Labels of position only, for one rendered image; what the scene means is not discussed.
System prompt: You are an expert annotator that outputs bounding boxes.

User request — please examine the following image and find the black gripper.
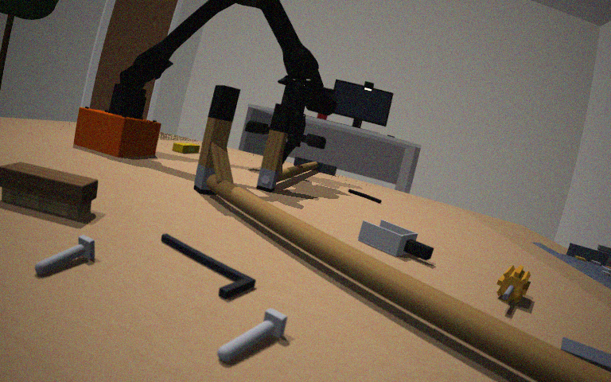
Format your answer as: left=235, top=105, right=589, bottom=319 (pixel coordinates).
left=245, top=103, right=326, bottom=164

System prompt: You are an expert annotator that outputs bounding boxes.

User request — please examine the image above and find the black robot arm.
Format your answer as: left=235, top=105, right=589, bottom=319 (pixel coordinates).
left=105, top=0, right=337, bottom=119

